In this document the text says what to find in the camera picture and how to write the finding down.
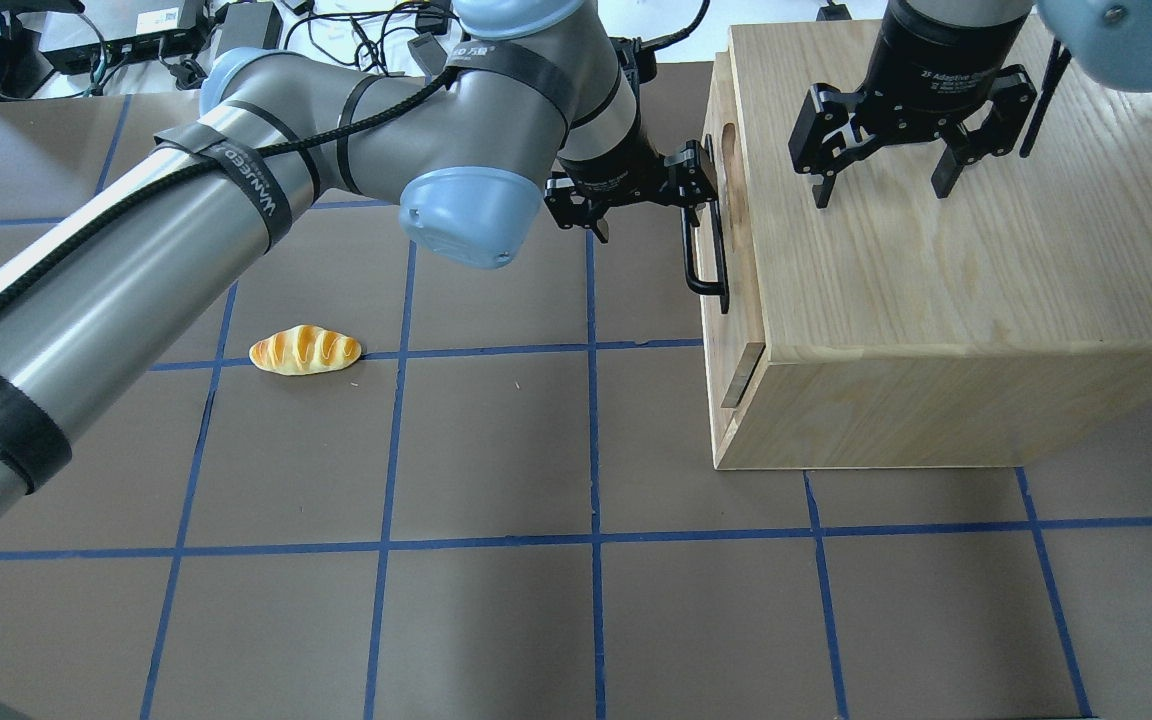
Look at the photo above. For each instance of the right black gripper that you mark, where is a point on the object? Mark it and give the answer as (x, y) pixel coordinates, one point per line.
(936, 60)

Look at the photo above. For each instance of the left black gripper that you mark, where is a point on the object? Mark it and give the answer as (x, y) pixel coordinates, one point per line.
(612, 168)

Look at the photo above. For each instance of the black drawer handle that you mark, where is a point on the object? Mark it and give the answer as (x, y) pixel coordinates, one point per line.
(706, 245)

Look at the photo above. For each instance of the wooden drawer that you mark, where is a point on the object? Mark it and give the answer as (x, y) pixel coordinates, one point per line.
(736, 400)
(725, 226)

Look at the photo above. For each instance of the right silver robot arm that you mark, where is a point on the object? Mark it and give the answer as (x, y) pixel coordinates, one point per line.
(1110, 40)

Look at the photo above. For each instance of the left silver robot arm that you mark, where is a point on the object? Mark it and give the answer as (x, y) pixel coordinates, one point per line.
(537, 107)

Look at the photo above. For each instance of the wooden drawer cabinet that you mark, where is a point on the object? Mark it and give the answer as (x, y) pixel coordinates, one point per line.
(904, 331)

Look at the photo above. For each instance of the toy bread loaf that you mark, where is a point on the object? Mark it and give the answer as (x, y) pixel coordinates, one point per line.
(305, 350)

